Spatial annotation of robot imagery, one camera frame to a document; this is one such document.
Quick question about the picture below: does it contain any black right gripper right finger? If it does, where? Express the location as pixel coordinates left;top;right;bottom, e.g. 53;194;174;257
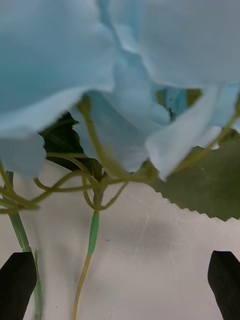
207;250;240;320

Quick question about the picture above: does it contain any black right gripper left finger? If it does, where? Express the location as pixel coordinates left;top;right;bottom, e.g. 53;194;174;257
0;251;38;320

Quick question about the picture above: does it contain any pale blue artificial flower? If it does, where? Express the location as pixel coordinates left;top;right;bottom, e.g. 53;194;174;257
0;0;240;320

